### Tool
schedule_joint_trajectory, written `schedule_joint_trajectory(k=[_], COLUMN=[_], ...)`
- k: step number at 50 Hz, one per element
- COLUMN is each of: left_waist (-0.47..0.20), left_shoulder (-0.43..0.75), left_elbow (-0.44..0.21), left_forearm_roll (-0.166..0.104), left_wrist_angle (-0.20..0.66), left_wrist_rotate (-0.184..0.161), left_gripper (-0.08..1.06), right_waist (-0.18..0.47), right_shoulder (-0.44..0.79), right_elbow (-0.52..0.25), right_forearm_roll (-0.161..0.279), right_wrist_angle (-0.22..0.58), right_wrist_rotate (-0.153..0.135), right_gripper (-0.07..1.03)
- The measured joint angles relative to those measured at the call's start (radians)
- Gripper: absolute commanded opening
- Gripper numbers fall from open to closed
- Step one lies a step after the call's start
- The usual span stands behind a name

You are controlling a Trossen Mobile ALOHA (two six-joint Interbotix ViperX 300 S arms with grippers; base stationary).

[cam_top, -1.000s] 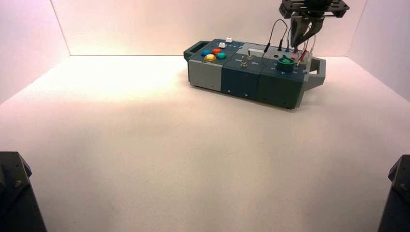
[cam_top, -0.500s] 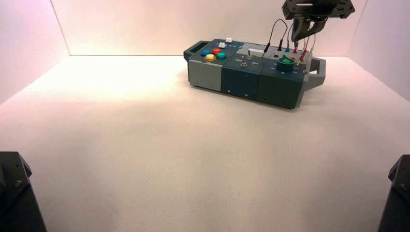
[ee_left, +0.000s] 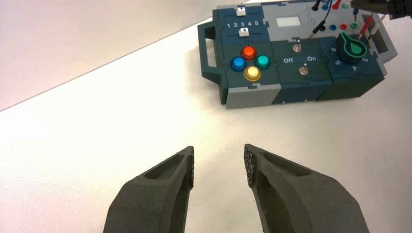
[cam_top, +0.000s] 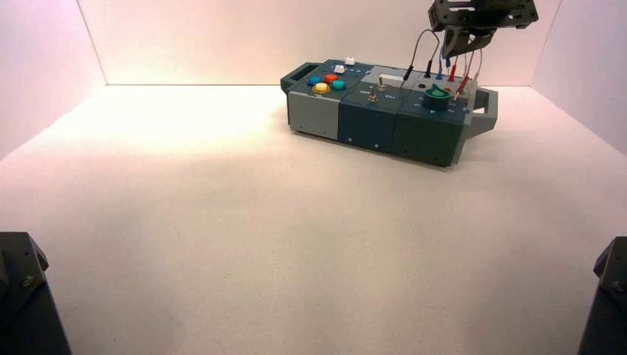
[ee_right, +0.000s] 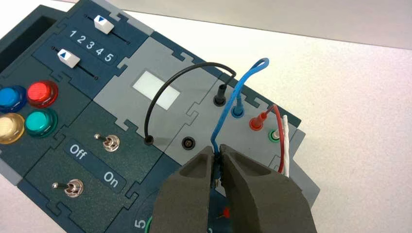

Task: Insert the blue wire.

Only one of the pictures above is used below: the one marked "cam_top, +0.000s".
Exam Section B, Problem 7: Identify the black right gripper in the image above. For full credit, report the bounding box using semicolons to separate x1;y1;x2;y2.
428;0;540;58

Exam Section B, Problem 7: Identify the blue jumper wire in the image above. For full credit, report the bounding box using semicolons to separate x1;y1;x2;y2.
435;46;452;81

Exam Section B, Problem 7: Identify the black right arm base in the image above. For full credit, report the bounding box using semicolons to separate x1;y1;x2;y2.
577;236;627;355

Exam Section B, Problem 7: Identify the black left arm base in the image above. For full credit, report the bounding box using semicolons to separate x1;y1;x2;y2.
0;231;73;355

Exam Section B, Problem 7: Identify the green rotary knob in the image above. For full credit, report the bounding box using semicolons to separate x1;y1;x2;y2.
422;84;453;111

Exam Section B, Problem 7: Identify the blue grey modular control box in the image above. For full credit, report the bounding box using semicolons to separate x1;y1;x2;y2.
279;58;500;169

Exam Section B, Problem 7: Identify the white jumper wire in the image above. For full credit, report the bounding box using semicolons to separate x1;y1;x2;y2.
467;47;484;99

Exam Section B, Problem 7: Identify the red jumper wire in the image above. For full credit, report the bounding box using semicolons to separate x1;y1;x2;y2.
448;49;477;102

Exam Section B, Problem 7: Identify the black jumper wire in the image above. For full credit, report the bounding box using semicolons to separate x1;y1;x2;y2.
401;29;441;89

